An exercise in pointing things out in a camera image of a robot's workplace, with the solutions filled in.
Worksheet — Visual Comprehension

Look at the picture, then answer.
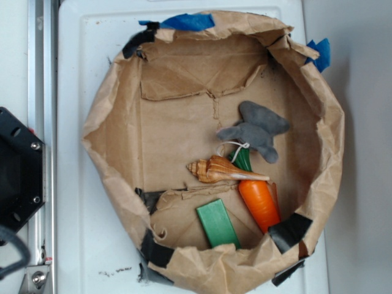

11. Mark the grey plush mouse toy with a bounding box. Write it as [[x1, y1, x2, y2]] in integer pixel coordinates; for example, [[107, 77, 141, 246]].
[[217, 100, 290, 164]]

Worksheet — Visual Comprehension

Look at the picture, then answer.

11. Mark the brown paper bag bin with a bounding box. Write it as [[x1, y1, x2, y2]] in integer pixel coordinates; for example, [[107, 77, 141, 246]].
[[82, 10, 344, 293]]

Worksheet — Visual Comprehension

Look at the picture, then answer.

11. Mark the orange spiral seashell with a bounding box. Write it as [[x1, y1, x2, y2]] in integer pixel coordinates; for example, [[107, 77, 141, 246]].
[[186, 155, 270, 184]]

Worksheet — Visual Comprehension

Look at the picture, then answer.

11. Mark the orange toy carrot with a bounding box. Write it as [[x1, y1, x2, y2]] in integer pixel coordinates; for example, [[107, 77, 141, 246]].
[[229, 148, 281, 234]]

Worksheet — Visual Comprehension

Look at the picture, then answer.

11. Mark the green rectangular block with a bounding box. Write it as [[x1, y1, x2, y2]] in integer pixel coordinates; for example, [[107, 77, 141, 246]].
[[196, 198, 241, 249]]

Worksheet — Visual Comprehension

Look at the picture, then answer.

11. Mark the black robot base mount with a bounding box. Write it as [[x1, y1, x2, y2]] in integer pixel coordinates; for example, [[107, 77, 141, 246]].
[[1, 107, 45, 233]]

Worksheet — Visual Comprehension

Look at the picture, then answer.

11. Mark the aluminium frame rail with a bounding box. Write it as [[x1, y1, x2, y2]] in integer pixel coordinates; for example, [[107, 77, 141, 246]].
[[26, 1, 60, 293]]

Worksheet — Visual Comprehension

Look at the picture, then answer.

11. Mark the grey sleeved cable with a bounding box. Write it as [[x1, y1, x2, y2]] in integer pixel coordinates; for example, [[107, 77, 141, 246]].
[[0, 225, 32, 281]]

